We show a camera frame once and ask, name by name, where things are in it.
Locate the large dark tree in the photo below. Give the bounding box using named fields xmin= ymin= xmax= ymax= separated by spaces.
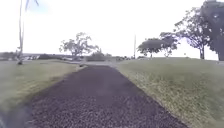
xmin=199 ymin=0 xmax=224 ymax=62

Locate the small leafy tree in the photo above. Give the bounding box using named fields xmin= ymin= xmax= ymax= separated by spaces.
xmin=159 ymin=31 xmax=181 ymax=58

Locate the grass verge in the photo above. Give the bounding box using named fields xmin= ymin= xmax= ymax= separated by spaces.
xmin=0 ymin=59 xmax=88 ymax=114

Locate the bare spreading tree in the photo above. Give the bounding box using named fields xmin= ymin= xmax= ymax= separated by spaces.
xmin=59 ymin=31 xmax=101 ymax=61

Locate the flat crowned tree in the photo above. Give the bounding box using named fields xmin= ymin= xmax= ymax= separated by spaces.
xmin=136 ymin=37 xmax=165 ymax=59

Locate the thin pole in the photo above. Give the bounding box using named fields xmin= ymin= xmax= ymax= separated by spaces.
xmin=133 ymin=33 xmax=137 ymax=60

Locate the low dark bush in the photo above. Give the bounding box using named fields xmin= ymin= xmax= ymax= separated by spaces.
xmin=85 ymin=51 xmax=107 ymax=63

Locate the tall thin palm tree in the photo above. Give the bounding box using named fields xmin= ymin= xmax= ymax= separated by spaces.
xmin=16 ymin=0 xmax=40 ymax=66

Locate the dark reddish gravel path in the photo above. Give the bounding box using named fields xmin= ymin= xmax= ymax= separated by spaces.
xmin=6 ymin=64 xmax=190 ymax=128

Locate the tall leafy tree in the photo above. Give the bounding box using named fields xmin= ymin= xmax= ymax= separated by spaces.
xmin=173 ymin=7 xmax=212 ymax=60

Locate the grass slope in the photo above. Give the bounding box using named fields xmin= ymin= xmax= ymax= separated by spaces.
xmin=114 ymin=56 xmax=224 ymax=128

